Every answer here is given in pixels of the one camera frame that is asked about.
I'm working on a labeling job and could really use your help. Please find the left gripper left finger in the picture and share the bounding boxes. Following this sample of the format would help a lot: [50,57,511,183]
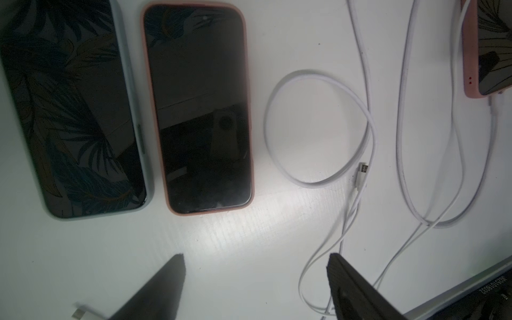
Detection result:
[111,254,186,320]

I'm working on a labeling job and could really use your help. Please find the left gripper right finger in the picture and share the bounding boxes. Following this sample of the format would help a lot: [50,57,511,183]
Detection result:
[327,253,405,320]

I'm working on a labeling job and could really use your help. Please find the white charging cable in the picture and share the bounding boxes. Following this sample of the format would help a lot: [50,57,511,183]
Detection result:
[263,0,379,319]
[71,305,109,320]
[371,0,499,289]

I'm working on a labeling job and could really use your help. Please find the black phone pink case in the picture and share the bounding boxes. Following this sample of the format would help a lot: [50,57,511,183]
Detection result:
[141,1,254,216]

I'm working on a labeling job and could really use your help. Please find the black phone grey case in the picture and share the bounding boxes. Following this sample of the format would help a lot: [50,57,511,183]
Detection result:
[1,1,151,219]

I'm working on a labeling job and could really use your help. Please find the black phone by power strip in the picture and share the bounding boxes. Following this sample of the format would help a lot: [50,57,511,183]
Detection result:
[461,0,511,99]

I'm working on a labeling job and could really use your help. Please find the aluminium rail frame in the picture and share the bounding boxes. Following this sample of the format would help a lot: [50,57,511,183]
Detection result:
[404,257,511,320]

